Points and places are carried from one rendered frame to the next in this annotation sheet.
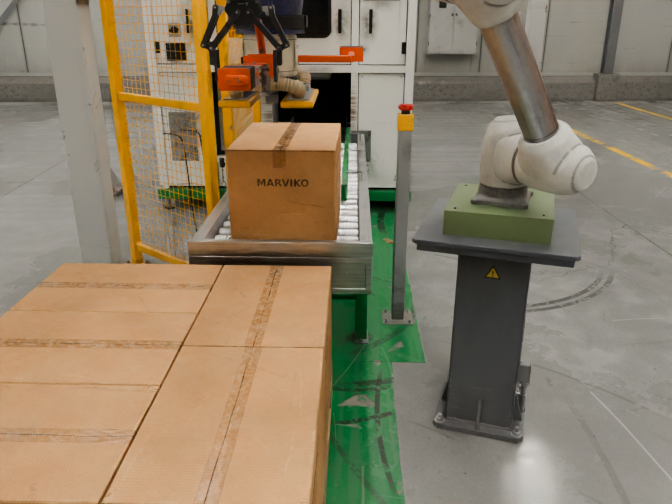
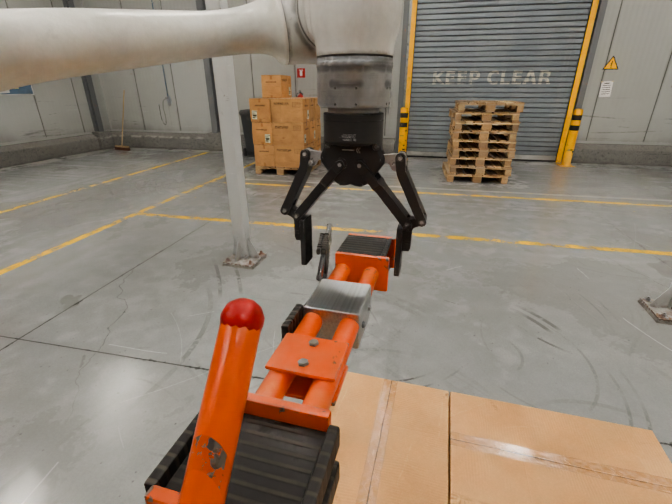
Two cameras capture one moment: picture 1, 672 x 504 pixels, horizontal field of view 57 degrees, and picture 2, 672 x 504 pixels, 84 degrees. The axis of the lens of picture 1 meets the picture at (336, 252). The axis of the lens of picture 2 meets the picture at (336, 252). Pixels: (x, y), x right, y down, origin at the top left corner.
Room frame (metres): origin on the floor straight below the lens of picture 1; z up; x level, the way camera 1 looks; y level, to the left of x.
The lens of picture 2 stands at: (1.98, 0.31, 1.50)
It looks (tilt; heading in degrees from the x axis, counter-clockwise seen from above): 24 degrees down; 194
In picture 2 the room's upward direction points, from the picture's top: straight up
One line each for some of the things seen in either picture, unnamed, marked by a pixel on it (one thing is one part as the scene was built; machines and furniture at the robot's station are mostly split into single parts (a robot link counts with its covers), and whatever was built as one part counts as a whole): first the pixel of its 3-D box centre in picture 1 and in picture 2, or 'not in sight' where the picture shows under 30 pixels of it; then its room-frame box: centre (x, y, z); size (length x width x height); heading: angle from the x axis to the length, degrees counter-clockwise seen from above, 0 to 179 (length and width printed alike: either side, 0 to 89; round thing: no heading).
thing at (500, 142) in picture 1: (509, 150); not in sight; (1.98, -0.55, 1.00); 0.18 x 0.16 x 0.22; 30
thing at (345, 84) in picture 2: not in sight; (354, 86); (1.50, 0.21, 1.50); 0.09 x 0.09 x 0.06
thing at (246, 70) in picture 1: (237, 77); (366, 260); (1.49, 0.23, 1.27); 0.08 x 0.07 x 0.05; 179
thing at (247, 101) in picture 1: (243, 92); not in sight; (2.09, 0.31, 1.17); 0.34 x 0.10 x 0.05; 179
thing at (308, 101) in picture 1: (300, 93); not in sight; (2.09, 0.12, 1.17); 0.34 x 0.10 x 0.05; 179
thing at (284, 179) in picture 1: (290, 182); not in sight; (2.53, 0.19, 0.75); 0.60 x 0.40 x 0.40; 178
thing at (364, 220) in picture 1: (362, 188); not in sight; (3.36, -0.15, 0.50); 2.31 x 0.05 x 0.19; 178
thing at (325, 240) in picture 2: (267, 75); (313, 272); (1.54, 0.17, 1.27); 0.31 x 0.03 x 0.05; 11
